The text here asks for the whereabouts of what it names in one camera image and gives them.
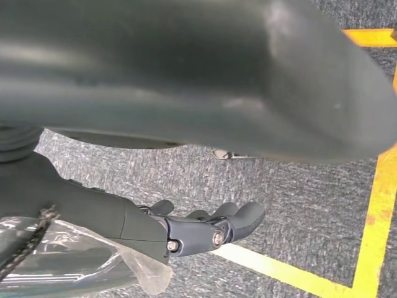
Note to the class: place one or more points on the clear plastic film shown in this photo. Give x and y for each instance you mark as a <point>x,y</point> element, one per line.
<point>146,271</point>

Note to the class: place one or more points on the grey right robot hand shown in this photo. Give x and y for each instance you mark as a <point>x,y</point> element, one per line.
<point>186,61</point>

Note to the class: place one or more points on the yellow floor tape square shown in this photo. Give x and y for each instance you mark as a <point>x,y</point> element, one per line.
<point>372,230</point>

